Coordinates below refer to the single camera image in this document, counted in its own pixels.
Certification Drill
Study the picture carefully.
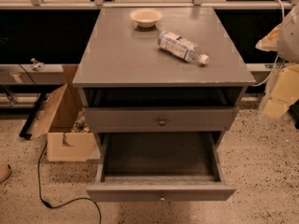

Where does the grey drawer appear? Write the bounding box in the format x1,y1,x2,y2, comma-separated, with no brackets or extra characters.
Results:
87,132,235,202
83,107,238,133

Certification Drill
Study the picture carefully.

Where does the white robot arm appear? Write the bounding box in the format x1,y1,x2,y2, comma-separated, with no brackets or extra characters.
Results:
255,4,299,121

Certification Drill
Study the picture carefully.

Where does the grey top drawer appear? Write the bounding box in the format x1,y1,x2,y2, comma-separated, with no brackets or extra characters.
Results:
83,107,238,133

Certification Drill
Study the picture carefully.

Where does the grey drawer cabinet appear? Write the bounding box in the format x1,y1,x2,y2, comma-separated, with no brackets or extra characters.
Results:
72,7,257,142

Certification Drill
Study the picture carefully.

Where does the clear plastic water bottle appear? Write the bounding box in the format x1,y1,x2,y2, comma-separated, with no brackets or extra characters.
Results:
157,31,209,65

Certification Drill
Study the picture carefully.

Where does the white paper bowl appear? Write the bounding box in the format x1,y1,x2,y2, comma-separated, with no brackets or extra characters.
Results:
130,8,163,28

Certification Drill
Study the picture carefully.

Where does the open cardboard box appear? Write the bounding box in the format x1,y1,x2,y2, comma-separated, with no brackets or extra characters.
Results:
31,64,100,161

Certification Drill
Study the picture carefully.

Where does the small clear object on ledge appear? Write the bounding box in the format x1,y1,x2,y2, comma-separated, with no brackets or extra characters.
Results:
31,58,45,71

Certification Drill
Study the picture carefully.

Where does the tan shoe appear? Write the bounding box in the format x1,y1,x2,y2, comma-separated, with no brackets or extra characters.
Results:
0,164,11,183

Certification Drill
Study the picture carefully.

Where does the white hanging cable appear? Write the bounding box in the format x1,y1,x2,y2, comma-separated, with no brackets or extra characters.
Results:
251,0,286,88

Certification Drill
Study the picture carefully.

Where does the black floor cable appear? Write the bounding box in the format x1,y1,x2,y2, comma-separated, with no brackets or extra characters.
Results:
36,142,103,224

